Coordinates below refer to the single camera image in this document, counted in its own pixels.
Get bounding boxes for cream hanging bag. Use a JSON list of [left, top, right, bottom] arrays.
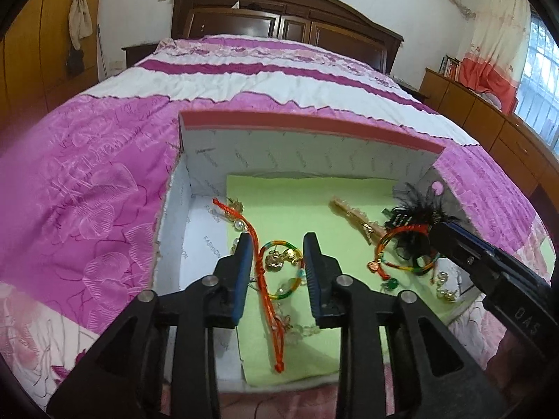
[[67, 0, 94, 52]]

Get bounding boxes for pink floral bed blanket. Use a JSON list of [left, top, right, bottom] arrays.
[[0, 32, 559, 419]]

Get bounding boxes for low wooden cabinet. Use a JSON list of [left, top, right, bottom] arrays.
[[418, 67, 559, 211]]

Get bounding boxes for loose green paper sheet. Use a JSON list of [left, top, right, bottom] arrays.
[[522, 226, 556, 284]]

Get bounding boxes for black feather hair clip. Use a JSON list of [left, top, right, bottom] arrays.
[[382, 181, 461, 267]]

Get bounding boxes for cream and red curtain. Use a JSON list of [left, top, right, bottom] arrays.
[[455, 0, 532, 115]]

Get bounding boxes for dark wooden nightstand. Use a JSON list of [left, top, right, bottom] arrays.
[[121, 43, 161, 71]]

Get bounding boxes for green box liner paper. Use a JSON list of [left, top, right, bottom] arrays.
[[226, 174, 464, 387]]

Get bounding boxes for window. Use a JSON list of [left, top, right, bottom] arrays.
[[514, 6, 559, 159]]

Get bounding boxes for orange wooden wardrobe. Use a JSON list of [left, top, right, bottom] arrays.
[[0, 0, 106, 119]]

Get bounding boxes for green white bead bracelet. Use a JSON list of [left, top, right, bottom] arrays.
[[279, 312, 326, 346]]

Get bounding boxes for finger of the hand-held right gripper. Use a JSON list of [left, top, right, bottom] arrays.
[[430, 222, 507, 291]]

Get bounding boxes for dark wooden headboard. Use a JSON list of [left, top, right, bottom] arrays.
[[170, 0, 405, 76]]

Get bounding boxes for gold hair clip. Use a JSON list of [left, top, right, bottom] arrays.
[[328, 198, 387, 246]]

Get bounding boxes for black hanging bag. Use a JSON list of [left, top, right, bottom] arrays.
[[65, 49, 85, 76]]

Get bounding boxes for red cardboard box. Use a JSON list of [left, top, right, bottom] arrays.
[[151, 110, 485, 398]]

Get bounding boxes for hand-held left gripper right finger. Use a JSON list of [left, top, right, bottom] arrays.
[[303, 232, 509, 419]]

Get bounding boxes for pearl drop earrings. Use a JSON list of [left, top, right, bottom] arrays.
[[227, 200, 246, 251]]

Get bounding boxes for gold pearl earrings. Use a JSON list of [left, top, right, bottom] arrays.
[[432, 271, 460, 305]]

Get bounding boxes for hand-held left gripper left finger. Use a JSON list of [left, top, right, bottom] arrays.
[[46, 232, 254, 419]]

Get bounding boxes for row of books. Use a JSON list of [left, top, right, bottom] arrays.
[[438, 53, 462, 82]]

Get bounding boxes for thin leaning rod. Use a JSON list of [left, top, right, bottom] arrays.
[[97, 25, 108, 80]]

